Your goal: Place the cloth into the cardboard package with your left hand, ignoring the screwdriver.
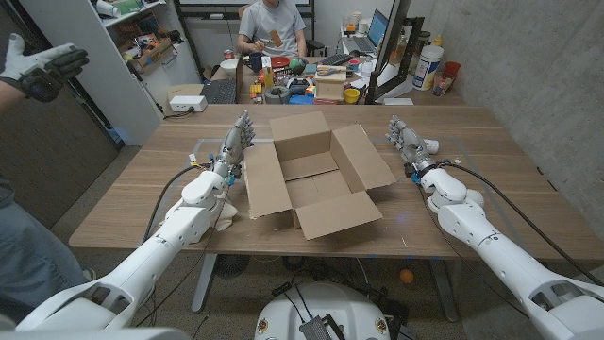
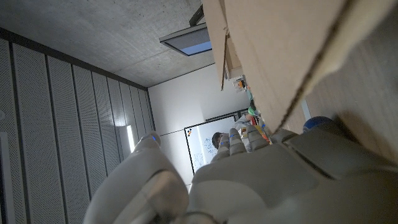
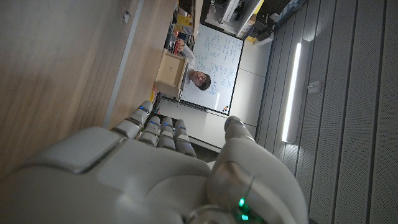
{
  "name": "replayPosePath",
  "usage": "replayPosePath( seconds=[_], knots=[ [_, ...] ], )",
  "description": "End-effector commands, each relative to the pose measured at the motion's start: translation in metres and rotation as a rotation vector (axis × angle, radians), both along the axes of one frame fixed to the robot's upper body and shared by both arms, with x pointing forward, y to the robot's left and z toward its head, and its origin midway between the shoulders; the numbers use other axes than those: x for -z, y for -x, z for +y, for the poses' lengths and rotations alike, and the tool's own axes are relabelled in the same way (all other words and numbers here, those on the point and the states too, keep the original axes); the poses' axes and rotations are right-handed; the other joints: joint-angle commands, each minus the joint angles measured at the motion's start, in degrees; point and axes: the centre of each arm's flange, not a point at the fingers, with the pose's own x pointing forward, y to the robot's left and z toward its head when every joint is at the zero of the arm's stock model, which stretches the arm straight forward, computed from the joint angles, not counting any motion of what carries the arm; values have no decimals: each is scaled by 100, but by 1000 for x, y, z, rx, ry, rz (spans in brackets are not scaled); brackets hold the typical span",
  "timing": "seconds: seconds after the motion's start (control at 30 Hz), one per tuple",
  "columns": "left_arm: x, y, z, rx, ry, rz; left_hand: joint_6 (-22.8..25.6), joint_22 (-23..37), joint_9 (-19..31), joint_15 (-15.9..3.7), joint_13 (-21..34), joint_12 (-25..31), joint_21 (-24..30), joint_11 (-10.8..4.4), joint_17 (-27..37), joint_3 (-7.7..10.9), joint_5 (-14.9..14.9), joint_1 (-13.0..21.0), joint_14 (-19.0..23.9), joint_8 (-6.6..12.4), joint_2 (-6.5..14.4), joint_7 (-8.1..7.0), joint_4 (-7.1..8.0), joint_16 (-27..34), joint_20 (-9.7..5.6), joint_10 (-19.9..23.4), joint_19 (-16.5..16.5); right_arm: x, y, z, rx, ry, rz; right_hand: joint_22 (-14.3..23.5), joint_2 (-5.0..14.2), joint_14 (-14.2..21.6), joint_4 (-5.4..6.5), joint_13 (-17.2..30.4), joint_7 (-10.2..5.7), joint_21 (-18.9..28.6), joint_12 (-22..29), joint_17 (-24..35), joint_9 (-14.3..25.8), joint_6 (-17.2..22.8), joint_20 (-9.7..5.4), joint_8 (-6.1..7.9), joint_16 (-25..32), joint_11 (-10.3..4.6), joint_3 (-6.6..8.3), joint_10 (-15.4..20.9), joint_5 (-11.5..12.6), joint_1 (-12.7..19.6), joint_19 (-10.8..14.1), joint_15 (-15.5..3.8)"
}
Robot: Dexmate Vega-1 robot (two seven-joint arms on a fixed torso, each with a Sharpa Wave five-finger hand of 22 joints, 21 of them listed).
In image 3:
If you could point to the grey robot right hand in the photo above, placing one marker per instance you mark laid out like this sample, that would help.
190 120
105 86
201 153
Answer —
140 186

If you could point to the small wooden drawer box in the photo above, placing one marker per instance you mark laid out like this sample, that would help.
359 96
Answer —
169 73

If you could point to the seated person in grey t-shirt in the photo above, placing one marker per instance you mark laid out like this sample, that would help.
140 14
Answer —
199 79

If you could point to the ceiling light strip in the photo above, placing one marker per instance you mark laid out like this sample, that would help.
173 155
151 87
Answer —
290 93

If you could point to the white ceiling sensor box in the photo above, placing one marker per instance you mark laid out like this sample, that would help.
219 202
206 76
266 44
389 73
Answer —
314 87

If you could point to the whiteboard with black frame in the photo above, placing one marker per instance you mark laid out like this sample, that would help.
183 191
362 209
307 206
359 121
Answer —
217 53

